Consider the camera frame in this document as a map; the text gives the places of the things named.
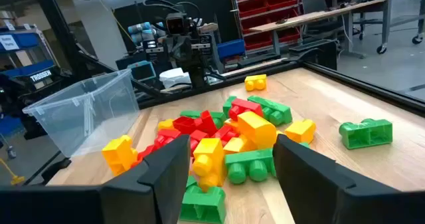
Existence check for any clear plastic bin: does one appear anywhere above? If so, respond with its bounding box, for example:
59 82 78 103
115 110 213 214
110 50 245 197
22 68 141 158

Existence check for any black floor crate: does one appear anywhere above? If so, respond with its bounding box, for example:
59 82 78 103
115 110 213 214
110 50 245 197
288 39 339 71

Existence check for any red storage bin rack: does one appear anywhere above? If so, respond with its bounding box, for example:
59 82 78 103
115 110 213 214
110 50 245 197
233 0 325 52

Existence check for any white plastic container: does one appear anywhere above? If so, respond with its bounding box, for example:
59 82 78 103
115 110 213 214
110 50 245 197
158 67 193 89

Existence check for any blue storage bin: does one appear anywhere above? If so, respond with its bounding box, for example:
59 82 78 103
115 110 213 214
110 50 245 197
216 39 246 60

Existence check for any blue bin cart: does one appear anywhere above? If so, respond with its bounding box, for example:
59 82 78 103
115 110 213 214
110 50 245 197
0 23 59 84

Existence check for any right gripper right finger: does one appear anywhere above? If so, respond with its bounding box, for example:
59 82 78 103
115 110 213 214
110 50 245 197
272 133 425 224

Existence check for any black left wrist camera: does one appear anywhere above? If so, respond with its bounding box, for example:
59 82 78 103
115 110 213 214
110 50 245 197
165 12 189 36

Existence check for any black Trossen-labelled device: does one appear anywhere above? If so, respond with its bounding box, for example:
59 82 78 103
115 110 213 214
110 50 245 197
9 67 67 98

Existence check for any wooden workbench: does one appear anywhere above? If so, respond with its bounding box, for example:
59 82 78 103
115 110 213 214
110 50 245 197
248 0 390 56

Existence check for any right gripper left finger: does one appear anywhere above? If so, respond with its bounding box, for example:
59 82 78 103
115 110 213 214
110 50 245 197
0 134 192 224

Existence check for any black office chair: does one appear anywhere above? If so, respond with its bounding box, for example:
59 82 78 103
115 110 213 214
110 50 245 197
299 0 345 39

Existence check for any teal-rimmed black tray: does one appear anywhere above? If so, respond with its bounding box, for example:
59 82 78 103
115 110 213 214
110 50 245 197
127 60 157 82

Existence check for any large yellow toy block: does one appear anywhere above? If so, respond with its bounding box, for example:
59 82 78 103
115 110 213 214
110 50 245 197
101 134 139 177

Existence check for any black rig upright post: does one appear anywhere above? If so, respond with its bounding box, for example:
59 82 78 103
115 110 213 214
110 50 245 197
31 0 90 82

